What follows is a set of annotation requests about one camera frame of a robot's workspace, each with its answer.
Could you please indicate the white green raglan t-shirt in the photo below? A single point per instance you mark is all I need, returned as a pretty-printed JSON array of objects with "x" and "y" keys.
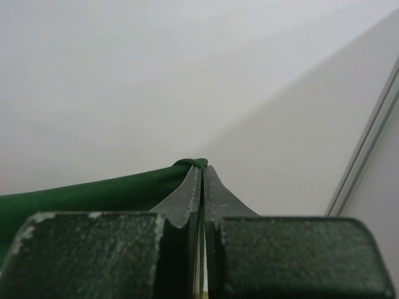
[{"x": 136, "y": 192}]

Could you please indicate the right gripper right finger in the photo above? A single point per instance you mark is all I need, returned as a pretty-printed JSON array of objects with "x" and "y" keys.
[{"x": 253, "y": 256}]

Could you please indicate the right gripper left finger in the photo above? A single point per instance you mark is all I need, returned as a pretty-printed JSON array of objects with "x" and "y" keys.
[{"x": 152, "y": 254}]

